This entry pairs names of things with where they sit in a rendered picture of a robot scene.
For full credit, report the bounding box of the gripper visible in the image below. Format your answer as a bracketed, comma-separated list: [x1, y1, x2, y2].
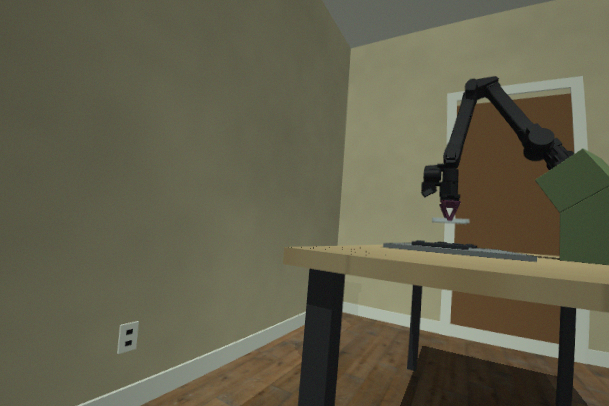
[439, 181, 461, 221]

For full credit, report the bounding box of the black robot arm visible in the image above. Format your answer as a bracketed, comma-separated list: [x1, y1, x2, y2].
[421, 76, 575, 198]

